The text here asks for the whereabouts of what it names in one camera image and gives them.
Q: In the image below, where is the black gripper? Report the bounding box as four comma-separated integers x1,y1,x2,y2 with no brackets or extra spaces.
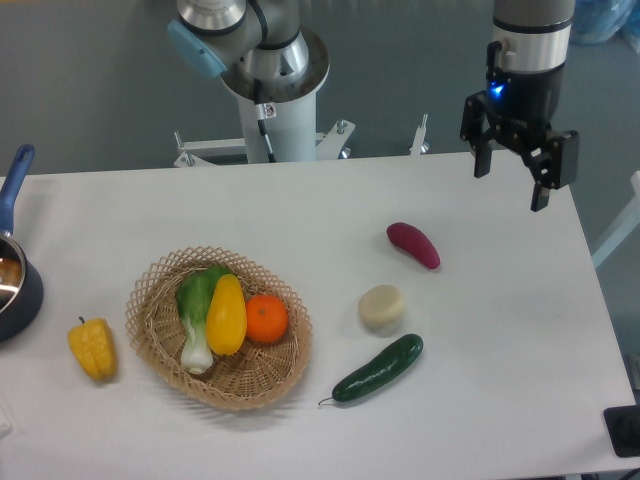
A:
460,66,580,212

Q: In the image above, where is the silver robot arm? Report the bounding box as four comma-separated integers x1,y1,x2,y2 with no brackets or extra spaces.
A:
167,1,579,211

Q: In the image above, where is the yellow mango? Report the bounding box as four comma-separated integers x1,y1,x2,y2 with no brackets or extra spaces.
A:
205,274,247,356

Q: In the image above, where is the woven wicker basket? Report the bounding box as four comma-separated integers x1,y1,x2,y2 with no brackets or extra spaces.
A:
126,247,312,410

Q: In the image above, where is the purple sweet potato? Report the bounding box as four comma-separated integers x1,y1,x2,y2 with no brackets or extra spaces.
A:
386,222,441,270

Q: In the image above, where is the blue plastic bag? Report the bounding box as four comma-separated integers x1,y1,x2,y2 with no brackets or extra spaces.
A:
570,0,636,45

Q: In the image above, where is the cream round cake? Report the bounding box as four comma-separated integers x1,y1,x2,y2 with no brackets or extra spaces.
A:
358,285,405,330

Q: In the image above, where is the green cucumber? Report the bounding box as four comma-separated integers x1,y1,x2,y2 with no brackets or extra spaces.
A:
318,333,424,406

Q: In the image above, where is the black device at corner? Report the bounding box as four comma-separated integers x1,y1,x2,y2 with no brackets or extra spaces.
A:
603,405,639,458

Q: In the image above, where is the orange fruit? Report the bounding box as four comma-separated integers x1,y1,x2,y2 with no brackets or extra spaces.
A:
246,294,289,343

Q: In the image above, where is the green bok choy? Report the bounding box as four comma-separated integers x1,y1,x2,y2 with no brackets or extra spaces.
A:
175,265,231,375

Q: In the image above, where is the yellow bell pepper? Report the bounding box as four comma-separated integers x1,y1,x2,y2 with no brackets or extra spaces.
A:
67,316,118,382

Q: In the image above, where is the white frame at right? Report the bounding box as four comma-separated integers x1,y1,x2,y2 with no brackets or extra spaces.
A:
591,171,639,269

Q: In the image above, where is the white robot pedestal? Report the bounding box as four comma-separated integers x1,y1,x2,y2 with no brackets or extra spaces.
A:
172,87,431,169

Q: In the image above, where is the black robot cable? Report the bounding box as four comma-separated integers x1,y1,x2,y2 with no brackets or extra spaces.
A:
252,79,277,164

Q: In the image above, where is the dark pot blue handle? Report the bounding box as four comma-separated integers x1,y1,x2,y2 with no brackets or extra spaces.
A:
1,144,44,342

